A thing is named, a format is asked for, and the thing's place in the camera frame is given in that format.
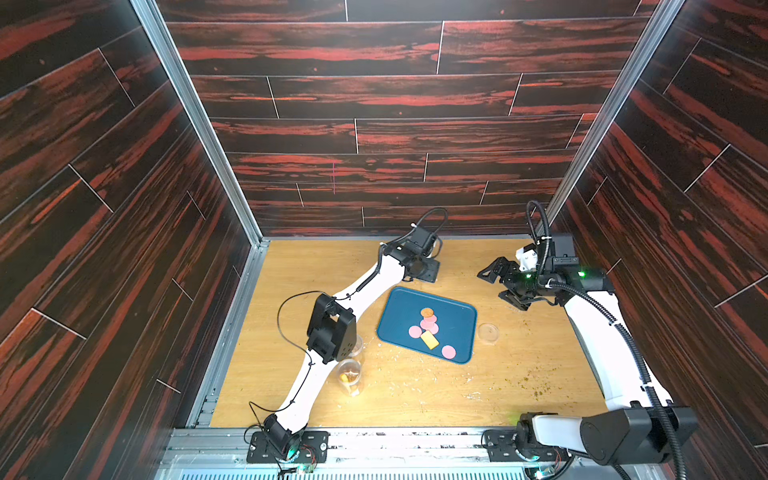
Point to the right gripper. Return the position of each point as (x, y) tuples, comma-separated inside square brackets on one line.
[(513, 279)]

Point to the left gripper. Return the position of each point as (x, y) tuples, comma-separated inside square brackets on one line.
[(431, 270)]

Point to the clear jar lid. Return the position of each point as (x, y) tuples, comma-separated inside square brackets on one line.
[(488, 333)]

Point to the clear jar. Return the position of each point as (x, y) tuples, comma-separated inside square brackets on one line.
[(357, 353), (350, 376)]

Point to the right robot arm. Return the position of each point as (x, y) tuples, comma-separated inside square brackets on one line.
[(642, 424)]

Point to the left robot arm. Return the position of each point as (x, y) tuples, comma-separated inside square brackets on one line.
[(332, 327)]

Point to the pink round cookie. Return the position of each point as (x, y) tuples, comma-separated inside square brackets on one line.
[(415, 332)]

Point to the teal plastic tray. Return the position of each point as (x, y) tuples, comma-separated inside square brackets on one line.
[(456, 320)]

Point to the yellow square cookie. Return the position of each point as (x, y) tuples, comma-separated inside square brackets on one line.
[(429, 340)]

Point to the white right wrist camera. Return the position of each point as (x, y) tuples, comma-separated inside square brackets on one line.
[(527, 258)]

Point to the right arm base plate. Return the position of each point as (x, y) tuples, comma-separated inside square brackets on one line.
[(502, 446)]

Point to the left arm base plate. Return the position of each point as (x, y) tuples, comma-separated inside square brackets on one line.
[(308, 447)]

